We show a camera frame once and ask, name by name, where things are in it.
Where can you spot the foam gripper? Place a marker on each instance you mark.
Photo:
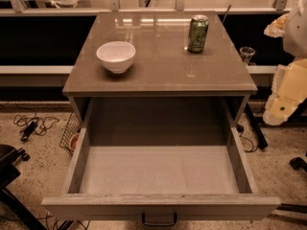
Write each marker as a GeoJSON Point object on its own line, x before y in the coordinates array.
{"type": "Point", "coordinates": [296, 33]}

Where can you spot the grey top drawer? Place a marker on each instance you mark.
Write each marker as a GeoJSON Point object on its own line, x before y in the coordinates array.
{"type": "Point", "coordinates": [159, 156]}

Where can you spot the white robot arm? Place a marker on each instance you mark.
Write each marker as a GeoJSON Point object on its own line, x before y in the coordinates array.
{"type": "Point", "coordinates": [295, 38]}

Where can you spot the clear glass cup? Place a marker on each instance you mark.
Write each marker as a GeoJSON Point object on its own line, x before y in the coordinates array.
{"type": "Point", "coordinates": [246, 54]}

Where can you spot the green soda can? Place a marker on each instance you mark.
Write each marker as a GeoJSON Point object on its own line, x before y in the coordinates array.
{"type": "Point", "coordinates": [197, 33]}

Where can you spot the black metal stand leg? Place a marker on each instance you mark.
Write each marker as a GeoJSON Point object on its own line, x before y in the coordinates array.
{"type": "Point", "coordinates": [262, 143]}

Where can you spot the white ceramic bowl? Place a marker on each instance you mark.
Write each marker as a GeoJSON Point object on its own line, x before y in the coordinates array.
{"type": "Point", "coordinates": [116, 56]}

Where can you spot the black cylinder bar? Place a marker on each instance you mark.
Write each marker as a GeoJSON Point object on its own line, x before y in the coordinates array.
{"type": "Point", "coordinates": [293, 208]}

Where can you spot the black office chair base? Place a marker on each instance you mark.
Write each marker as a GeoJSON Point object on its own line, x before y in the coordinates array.
{"type": "Point", "coordinates": [8, 173]}

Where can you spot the wire mesh basket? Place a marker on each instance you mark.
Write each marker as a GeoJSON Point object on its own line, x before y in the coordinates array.
{"type": "Point", "coordinates": [72, 127]}

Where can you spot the black top drawer handle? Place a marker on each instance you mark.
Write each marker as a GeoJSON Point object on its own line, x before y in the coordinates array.
{"type": "Point", "coordinates": [159, 220]}

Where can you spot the black power adapter with cable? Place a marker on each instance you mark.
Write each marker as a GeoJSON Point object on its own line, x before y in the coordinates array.
{"type": "Point", "coordinates": [31, 123]}

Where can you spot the black tube with cable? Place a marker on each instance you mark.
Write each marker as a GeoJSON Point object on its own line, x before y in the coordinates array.
{"type": "Point", "coordinates": [53, 223]}

